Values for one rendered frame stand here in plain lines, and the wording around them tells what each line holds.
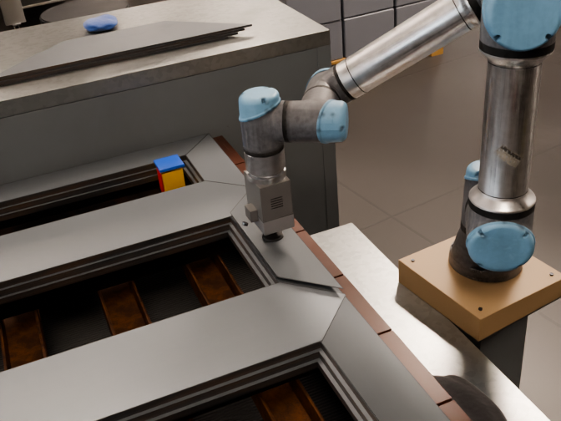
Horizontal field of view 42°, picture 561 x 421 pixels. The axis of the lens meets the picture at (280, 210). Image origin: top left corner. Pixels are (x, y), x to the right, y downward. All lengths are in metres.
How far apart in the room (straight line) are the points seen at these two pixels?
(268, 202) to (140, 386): 0.41
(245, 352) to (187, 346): 0.10
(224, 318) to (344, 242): 0.55
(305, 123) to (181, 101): 0.69
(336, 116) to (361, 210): 1.92
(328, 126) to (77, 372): 0.58
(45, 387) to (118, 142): 0.84
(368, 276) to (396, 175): 1.82
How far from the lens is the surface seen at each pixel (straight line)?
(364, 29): 4.53
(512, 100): 1.24
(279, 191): 1.35
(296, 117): 1.28
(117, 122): 1.89
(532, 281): 1.57
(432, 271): 1.56
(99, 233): 1.58
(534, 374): 2.43
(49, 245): 1.58
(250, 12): 2.23
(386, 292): 1.59
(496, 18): 1.17
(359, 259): 1.69
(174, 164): 1.72
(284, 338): 1.22
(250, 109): 1.28
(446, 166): 3.51
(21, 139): 1.88
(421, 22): 1.34
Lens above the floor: 1.66
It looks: 31 degrees down
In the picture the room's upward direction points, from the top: 6 degrees counter-clockwise
